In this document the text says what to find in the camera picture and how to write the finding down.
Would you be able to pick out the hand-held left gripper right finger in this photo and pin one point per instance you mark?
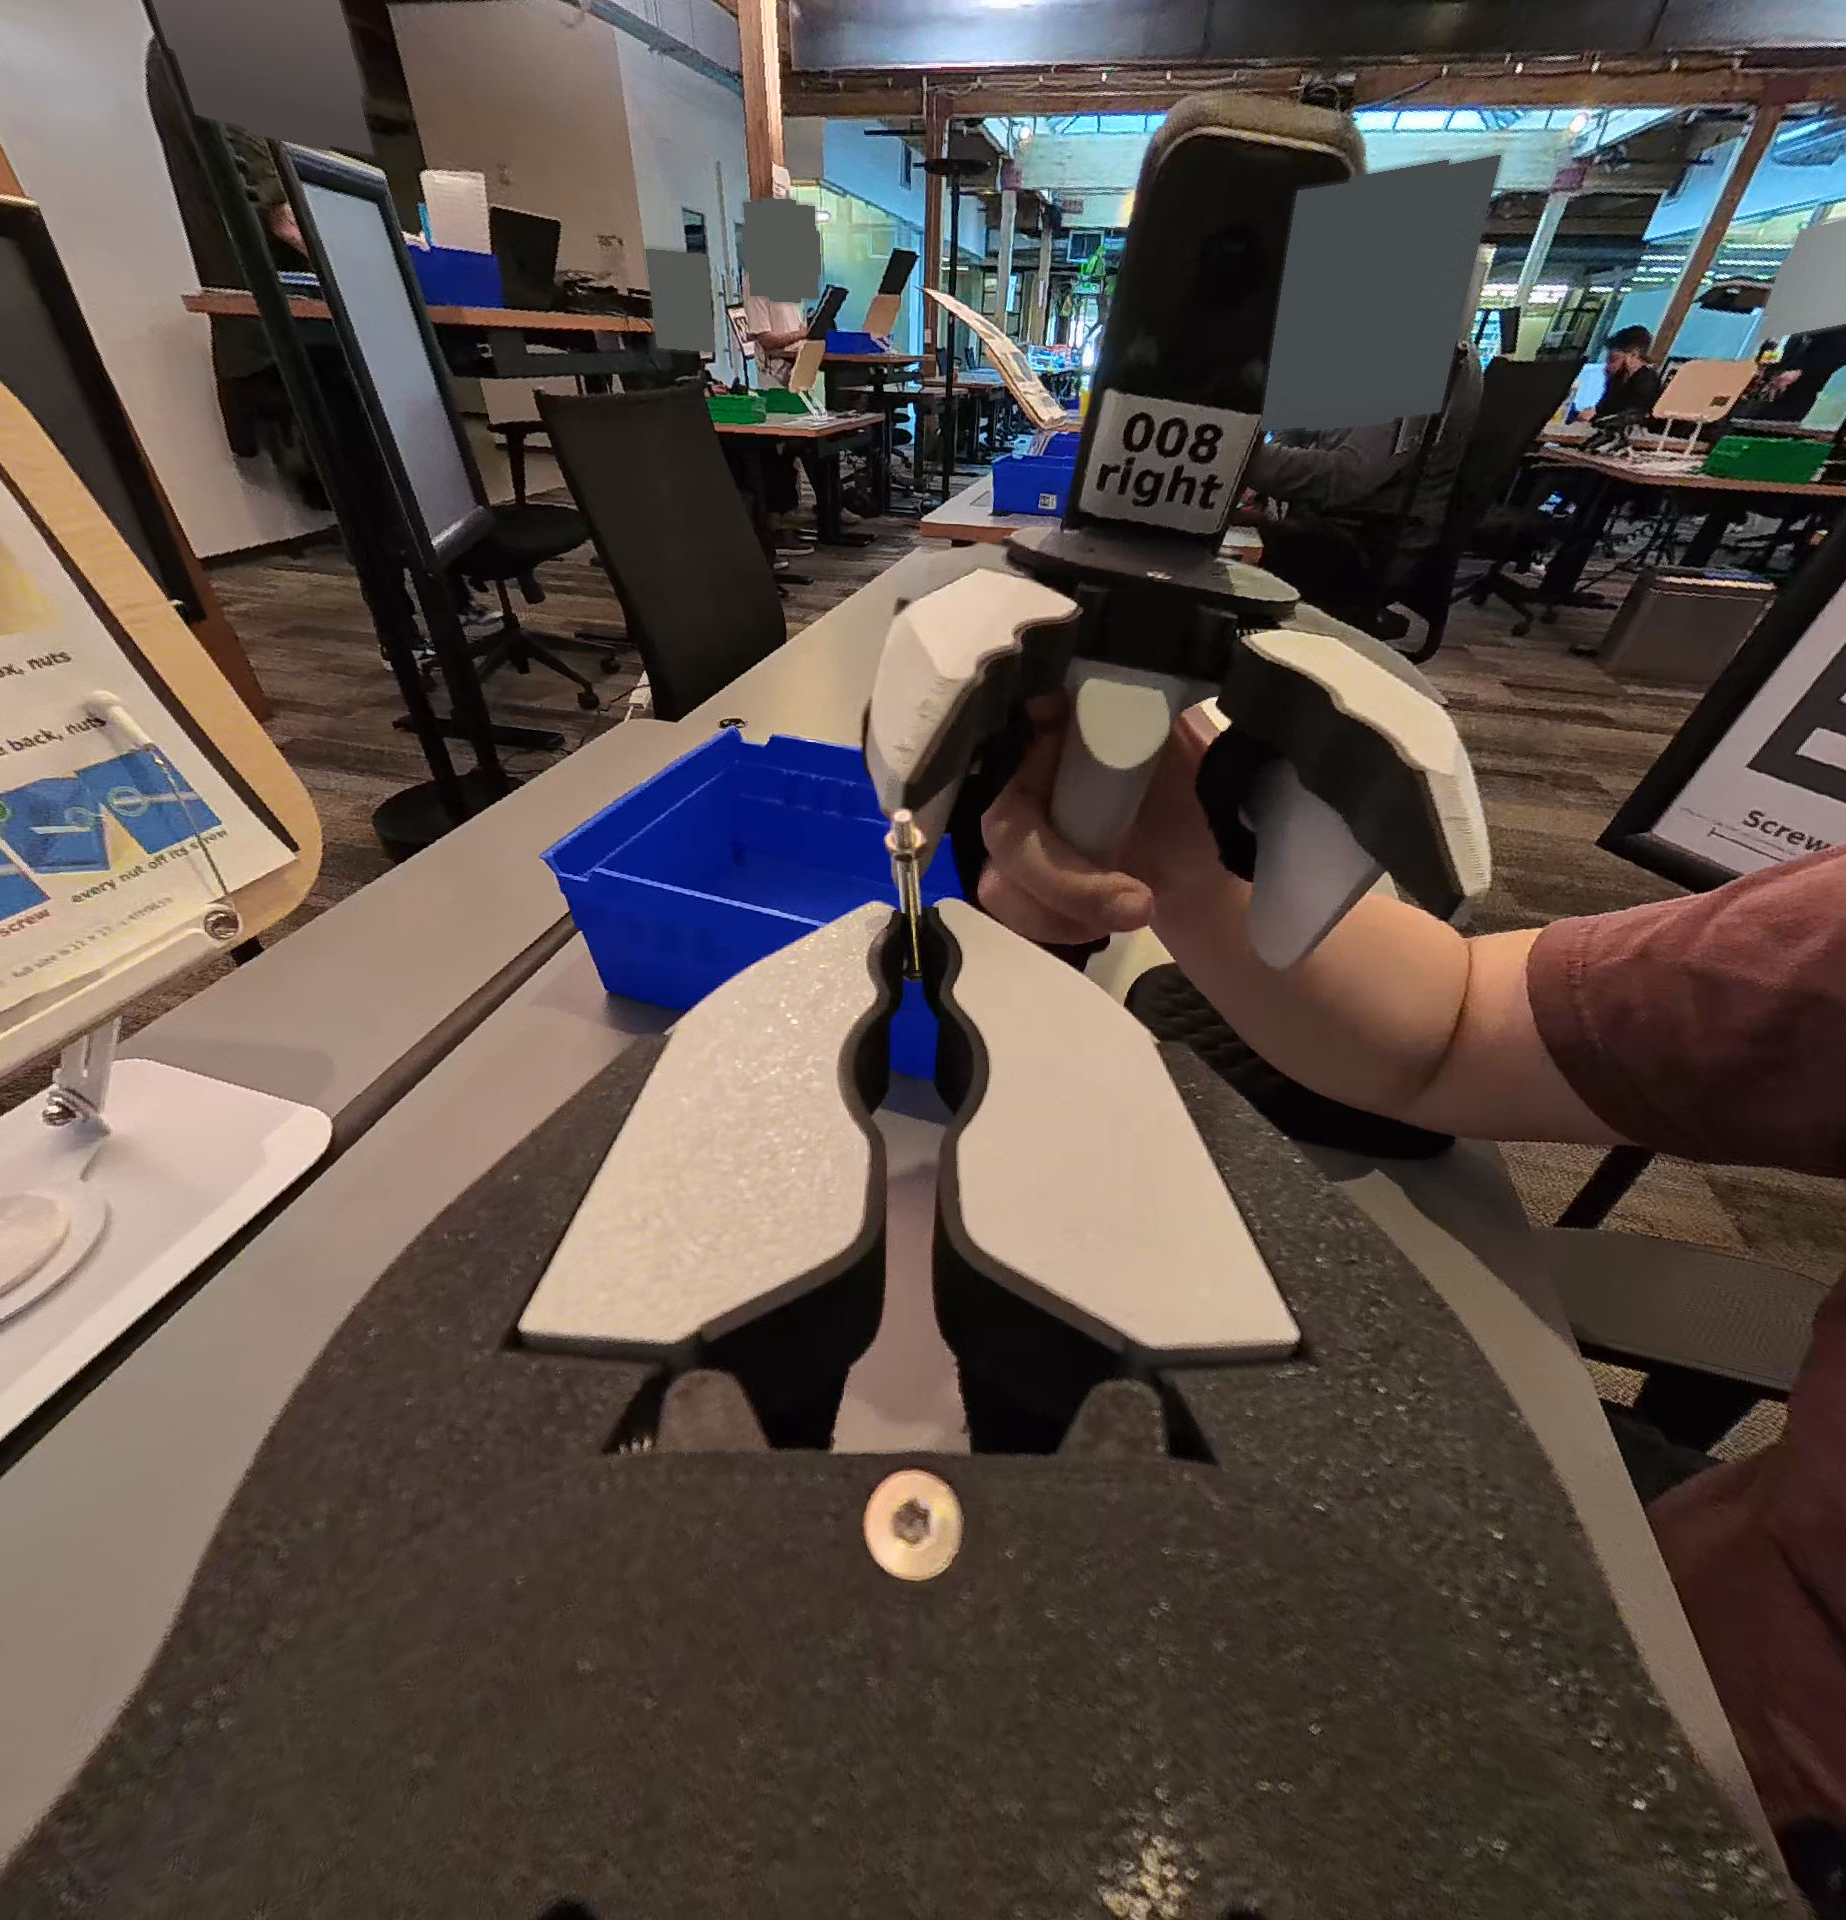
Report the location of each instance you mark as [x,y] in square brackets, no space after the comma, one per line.
[1072,1172]

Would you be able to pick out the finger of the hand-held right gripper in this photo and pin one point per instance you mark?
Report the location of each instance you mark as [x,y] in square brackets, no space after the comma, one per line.
[1388,752]
[952,675]

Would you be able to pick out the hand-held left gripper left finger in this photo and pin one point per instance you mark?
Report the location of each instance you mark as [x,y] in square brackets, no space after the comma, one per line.
[713,1172]

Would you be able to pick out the long steel bolt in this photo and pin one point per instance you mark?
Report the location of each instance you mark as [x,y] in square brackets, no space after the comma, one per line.
[912,900]

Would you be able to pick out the blue plastic bin with divider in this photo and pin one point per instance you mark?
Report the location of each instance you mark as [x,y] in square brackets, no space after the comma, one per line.
[668,900]

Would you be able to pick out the person's right forearm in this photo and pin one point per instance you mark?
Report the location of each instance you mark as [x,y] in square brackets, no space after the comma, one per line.
[1388,1020]

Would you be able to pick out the person's right hand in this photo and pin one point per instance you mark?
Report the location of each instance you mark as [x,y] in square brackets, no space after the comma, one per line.
[1118,900]

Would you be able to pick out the small blue storage bin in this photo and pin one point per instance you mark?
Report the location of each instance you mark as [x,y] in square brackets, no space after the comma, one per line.
[1032,488]
[456,277]

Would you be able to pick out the grey metal box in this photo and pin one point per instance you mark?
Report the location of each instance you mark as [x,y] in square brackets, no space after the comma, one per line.
[1688,632]

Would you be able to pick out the green storage bin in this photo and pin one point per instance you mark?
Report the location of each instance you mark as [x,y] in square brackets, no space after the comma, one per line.
[757,408]
[1762,458]

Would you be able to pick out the framed marker sign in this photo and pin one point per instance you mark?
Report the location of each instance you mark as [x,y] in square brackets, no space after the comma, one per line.
[1733,782]

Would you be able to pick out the black laptop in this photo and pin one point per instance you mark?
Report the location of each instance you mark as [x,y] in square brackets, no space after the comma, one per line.
[525,257]

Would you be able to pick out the black framed easel board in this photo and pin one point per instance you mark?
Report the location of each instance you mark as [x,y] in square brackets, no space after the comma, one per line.
[396,347]

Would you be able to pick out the papers on wooden table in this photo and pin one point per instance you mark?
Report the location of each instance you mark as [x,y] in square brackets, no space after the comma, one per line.
[53,600]

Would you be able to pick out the black ceiling duct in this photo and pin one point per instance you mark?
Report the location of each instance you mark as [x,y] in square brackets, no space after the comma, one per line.
[1313,32]

